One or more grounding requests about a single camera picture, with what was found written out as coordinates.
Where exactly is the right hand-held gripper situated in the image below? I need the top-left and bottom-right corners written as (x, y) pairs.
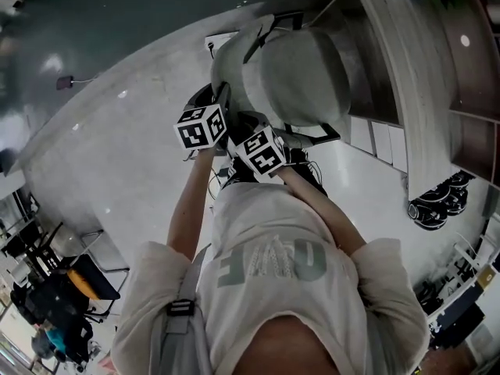
top-left (233, 110), bottom-right (288, 177)

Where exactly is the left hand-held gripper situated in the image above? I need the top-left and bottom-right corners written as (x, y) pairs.
top-left (173, 80), bottom-right (233, 151)

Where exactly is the grey chair with black legs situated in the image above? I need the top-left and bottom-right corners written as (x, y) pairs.
top-left (209, 12), bottom-right (353, 148)

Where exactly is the person's left forearm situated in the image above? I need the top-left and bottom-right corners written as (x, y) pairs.
top-left (166, 145), bottom-right (219, 262)

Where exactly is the person's right forearm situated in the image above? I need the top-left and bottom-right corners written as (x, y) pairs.
top-left (272, 165), bottom-right (369, 258)

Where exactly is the wooden desk with drawers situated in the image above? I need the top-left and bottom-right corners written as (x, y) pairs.
top-left (307, 0), bottom-right (500, 203)

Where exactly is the black chair with orange cushion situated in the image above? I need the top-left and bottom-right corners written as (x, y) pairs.
top-left (10, 227), bottom-right (130, 363)

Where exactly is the white power strip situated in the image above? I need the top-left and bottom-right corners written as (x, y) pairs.
top-left (204, 30), bottom-right (240, 51)

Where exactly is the person's beige shirt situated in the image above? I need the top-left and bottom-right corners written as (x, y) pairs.
top-left (111, 181), bottom-right (431, 375)

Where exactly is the grey bag strap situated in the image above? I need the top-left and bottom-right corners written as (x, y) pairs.
top-left (149, 243), bottom-right (215, 375)

